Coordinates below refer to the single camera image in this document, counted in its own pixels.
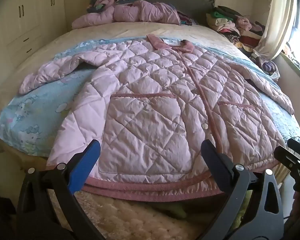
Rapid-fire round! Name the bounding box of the crumpled pink padded coat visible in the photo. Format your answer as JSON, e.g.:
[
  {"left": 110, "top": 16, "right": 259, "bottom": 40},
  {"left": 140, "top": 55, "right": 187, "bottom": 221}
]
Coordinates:
[{"left": 72, "top": 0, "right": 182, "bottom": 29}]

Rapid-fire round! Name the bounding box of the pink quilted jacket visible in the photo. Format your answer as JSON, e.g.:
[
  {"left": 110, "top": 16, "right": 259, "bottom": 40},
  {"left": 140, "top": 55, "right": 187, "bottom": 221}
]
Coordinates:
[{"left": 18, "top": 34, "right": 295, "bottom": 202}]

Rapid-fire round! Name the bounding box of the dark green cloth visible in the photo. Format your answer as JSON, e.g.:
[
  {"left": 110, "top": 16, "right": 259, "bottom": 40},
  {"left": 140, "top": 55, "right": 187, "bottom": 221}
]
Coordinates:
[{"left": 87, "top": 2, "right": 110, "bottom": 13}]

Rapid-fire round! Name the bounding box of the fluffy beige rug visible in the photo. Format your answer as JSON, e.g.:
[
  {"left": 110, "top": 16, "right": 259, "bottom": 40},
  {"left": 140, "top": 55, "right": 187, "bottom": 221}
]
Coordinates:
[{"left": 47, "top": 189, "right": 215, "bottom": 240}]

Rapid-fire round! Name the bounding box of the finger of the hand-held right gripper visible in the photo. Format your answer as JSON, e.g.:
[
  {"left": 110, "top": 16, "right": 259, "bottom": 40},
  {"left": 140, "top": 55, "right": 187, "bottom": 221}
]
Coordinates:
[
  {"left": 287, "top": 137, "right": 300, "bottom": 157},
  {"left": 274, "top": 146, "right": 300, "bottom": 178}
]

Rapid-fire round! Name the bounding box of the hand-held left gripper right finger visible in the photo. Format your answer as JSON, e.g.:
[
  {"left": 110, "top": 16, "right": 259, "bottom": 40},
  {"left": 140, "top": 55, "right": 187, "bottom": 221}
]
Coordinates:
[{"left": 201, "top": 139, "right": 285, "bottom": 240}]

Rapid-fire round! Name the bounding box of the blue cartoon printed blanket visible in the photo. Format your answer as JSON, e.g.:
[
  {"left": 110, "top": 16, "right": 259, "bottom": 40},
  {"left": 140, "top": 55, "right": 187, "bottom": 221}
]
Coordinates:
[{"left": 0, "top": 38, "right": 300, "bottom": 158}]

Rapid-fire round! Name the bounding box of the pile of folded clothes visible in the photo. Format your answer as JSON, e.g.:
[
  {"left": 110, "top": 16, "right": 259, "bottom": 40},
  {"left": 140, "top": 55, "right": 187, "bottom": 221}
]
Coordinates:
[{"left": 205, "top": 5, "right": 267, "bottom": 55}]

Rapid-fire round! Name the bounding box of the purple cloth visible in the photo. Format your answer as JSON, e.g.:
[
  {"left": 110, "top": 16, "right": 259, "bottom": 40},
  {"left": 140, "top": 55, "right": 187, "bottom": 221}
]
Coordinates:
[{"left": 261, "top": 60, "right": 281, "bottom": 81}]

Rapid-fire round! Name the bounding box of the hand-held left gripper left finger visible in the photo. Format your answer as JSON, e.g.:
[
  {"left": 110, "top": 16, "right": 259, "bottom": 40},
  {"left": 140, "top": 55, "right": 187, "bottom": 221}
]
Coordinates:
[{"left": 16, "top": 139, "right": 106, "bottom": 240}]

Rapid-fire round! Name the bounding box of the bed with beige sheet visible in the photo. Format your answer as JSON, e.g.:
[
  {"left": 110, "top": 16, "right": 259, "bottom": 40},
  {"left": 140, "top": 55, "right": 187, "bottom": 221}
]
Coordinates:
[{"left": 0, "top": 21, "right": 300, "bottom": 183}]

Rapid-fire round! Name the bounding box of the grey padded headboard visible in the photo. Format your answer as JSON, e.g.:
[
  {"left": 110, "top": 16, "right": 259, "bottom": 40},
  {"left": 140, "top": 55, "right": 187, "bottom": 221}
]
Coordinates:
[{"left": 89, "top": 0, "right": 216, "bottom": 26}]

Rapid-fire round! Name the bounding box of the cream curtain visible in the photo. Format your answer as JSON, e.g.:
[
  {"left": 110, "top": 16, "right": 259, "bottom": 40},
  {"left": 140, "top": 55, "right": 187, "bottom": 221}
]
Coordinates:
[{"left": 252, "top": 0, "right": 298, "bottom": 61}]

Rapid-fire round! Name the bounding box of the striped colourful garment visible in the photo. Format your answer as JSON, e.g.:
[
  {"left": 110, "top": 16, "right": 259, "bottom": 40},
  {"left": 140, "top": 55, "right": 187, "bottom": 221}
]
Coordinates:
[{"left": 176, "top": 10, "right": 198, "bottom": 26}]

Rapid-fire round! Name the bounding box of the cream wardrobe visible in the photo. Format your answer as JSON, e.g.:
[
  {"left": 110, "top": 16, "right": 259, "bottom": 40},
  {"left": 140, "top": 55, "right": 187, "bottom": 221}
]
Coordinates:
[{"left": 0, "top": 0, "right": 66, "bottom": 80}]

